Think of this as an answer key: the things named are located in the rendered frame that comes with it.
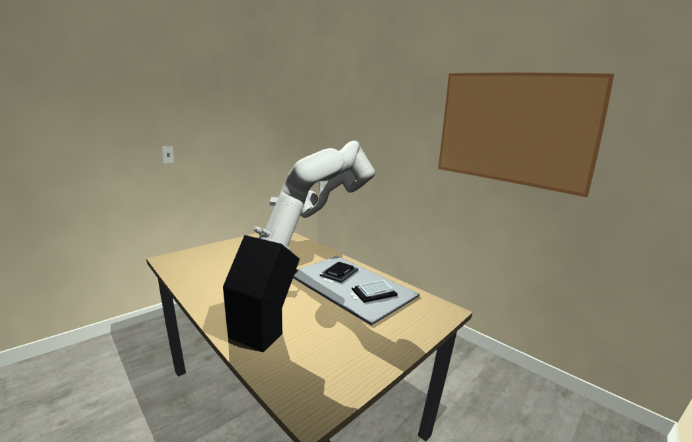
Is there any black rectangular frame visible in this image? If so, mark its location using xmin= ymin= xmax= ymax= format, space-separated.
xmin=352 ymin=286 xmax=398 ymax=302

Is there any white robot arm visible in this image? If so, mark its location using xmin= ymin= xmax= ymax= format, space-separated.
xmin=253 ymin=141 xmax=375 ymax=251

